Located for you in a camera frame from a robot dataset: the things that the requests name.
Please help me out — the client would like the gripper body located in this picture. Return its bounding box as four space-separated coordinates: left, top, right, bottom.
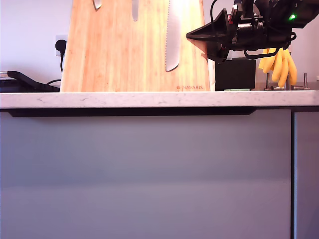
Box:
225 6 264 63

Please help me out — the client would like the wooden magnetic knife block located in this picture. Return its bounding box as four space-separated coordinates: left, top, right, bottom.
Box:
59 0 216 93

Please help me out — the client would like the serrated bread knife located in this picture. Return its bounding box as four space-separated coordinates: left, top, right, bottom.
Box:
164 0 181 73

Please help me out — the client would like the white plastic container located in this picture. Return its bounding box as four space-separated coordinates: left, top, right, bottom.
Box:
208 59 216 92

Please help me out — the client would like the black sink caddy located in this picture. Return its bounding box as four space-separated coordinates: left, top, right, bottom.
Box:
214 58 257 91

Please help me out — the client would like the yellow rubber glove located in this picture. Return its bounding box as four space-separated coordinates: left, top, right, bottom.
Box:
258 47 298 88

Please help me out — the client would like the steel kitchen faucet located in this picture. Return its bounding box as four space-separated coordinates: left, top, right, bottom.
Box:
263 48 310 91

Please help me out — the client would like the grey drawer front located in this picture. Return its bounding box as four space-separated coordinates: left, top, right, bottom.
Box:
0 109 292 239

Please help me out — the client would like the grey cabinet door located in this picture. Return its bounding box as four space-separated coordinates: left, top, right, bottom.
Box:
293 111 319 239

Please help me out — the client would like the black contact grill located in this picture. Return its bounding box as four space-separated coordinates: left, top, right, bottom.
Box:
0 70 61 93

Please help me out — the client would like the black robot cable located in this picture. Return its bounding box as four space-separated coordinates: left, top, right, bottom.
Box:
243 32 297 60
210 0 219 24

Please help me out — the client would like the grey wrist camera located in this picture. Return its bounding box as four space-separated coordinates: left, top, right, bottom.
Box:
234 0 257 19

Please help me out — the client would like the knife with black handle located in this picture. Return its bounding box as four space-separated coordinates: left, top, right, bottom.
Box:
131 0 139 22

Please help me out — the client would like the black power plug with cable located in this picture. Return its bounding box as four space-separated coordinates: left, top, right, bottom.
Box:
46 39 68 86

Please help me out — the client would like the white wall socket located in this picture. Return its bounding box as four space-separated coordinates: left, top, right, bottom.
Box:
55 34 68 57

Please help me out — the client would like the black drawer handle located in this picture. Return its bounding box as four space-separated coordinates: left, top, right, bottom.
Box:
8 109 83 118

